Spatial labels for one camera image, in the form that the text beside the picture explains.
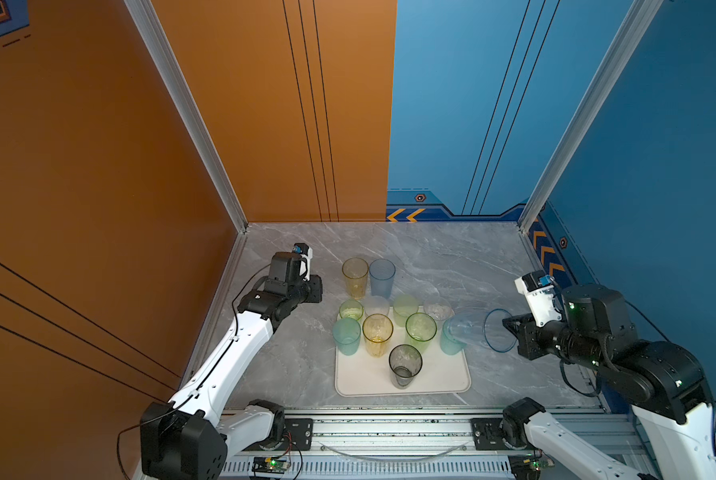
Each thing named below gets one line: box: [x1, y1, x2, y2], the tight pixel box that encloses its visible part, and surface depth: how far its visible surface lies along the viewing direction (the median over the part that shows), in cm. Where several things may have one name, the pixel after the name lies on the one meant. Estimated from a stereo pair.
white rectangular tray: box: [334, 337, 471, 396], surface depth 84 cm
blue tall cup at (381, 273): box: [369, 258, 396, 299], surface depth 92 cm
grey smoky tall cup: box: [388, 344, 423, 389], surface depth 75 cm
